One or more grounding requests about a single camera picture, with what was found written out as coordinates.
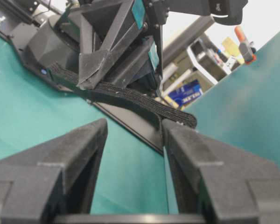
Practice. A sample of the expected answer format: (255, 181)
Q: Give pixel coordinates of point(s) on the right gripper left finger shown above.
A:
(53, 178)

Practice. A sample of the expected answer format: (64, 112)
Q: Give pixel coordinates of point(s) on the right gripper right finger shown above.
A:
(222, 183)

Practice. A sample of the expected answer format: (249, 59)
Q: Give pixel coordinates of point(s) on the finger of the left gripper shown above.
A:
(117, 23)
(137, 68)

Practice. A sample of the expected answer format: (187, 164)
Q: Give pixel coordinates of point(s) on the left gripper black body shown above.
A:
(155, 16)

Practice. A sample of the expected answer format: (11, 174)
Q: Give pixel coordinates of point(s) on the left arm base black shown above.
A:
(47, 42)

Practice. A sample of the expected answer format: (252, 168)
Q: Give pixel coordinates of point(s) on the blue cardboard box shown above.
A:
(187, 93)

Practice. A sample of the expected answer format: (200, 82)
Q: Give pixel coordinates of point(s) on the green table cloth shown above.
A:
(243, 110)

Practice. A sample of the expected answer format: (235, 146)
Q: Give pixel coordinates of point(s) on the orange grey clamp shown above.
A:
(246, 49)

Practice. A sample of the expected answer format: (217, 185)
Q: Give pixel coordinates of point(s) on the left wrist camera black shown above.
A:
(224, 12)

